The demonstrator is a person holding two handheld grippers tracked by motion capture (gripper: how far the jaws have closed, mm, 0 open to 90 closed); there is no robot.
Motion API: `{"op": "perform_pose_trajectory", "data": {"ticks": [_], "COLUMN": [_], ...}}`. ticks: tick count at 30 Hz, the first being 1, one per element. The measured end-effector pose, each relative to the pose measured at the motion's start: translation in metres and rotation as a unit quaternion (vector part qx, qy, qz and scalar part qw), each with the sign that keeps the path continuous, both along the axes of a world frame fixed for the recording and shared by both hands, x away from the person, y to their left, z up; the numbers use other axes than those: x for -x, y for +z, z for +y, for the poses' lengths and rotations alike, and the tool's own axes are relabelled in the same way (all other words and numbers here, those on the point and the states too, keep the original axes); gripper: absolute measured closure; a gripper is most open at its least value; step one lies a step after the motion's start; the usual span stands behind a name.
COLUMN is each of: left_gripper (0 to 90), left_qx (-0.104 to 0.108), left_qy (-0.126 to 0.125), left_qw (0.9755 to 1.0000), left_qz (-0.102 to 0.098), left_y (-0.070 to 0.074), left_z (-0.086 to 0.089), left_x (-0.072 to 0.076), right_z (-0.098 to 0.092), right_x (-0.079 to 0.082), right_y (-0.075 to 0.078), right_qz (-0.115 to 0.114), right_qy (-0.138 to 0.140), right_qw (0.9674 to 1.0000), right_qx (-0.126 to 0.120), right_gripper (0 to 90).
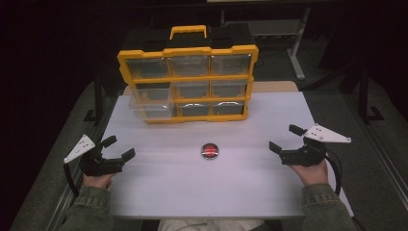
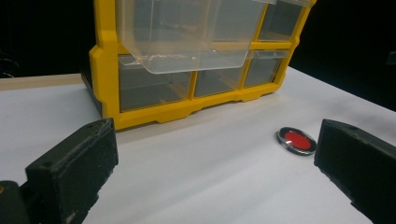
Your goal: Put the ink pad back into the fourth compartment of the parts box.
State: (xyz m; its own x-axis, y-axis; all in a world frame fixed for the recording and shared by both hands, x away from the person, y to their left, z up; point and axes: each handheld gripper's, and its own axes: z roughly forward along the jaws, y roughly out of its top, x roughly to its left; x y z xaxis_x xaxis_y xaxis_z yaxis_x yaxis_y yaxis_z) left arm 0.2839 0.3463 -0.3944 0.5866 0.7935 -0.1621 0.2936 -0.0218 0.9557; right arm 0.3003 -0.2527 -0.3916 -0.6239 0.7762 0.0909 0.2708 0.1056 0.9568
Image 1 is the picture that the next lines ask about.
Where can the white table cover sheet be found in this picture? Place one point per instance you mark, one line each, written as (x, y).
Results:
(198, 189)

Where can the grid of clear drawers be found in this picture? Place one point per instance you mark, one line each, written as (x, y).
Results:
(210, 88)

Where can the yellow black organiser cabinet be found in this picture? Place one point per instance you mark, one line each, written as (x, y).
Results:
(189, 78)

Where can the person's right hand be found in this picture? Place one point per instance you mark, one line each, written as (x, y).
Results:
(312, 174)

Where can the black metal stand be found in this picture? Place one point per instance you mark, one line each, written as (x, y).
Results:
(97, 102)
(365, 99)

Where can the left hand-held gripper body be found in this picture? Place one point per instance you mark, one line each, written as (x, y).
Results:
(96, 165)

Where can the white metal desk frame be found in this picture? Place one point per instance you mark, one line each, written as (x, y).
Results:
(296, 48)

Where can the aluminium frame rail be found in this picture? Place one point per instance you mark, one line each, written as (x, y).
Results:
(386, 160)
(69, 195)

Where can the person's left hand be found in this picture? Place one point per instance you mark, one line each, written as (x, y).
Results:
(97, 181)

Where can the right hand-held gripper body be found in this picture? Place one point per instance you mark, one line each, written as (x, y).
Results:
(308, 155)

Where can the clear plastic drawer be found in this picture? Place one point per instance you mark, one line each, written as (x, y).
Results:
(152, 104)

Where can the small round red tin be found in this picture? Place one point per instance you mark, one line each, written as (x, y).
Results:
(210, 151)

